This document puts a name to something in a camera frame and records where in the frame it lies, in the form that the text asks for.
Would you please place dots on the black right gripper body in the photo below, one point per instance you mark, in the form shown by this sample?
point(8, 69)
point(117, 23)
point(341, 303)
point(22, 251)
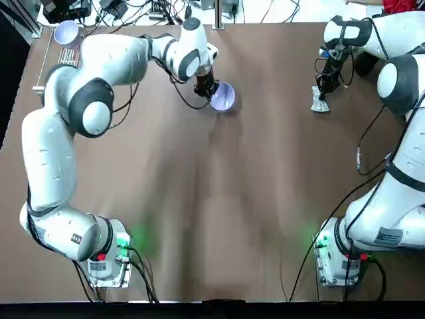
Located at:
point(333, 65)

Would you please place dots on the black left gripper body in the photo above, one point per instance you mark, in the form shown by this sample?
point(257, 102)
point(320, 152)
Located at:
point(203, 85)

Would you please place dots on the purple bowl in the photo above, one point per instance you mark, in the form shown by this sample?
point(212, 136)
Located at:
point(225, 98)
point(66, 31)

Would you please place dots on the silver sponge cloth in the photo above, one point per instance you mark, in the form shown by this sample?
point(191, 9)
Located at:
point(318, 105)

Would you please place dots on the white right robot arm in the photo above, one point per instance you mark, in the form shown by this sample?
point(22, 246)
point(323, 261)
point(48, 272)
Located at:
point(408, 159)

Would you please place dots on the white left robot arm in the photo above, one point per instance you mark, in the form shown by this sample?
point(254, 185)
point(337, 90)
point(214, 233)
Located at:
point(50, 159)

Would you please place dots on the grey device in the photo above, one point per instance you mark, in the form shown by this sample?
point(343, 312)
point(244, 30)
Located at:
point(229, 5)

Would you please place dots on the black power strip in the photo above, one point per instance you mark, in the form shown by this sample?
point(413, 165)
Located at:
point(159, 10)

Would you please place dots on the artificial red rose bouquet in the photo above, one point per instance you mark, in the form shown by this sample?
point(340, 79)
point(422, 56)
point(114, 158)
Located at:
point(398, 6)

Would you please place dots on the black power adapter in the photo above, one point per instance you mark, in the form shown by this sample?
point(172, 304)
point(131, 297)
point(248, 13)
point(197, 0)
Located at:
point(114, 8)

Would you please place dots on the black equipment box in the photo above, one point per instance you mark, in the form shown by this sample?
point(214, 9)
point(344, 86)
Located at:
point(66, 10)

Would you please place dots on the metal post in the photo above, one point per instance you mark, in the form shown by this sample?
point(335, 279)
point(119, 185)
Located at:
point(219, 16)

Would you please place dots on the aluminium frame rail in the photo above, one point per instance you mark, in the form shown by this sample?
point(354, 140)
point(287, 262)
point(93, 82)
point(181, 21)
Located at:
point(32, 26)

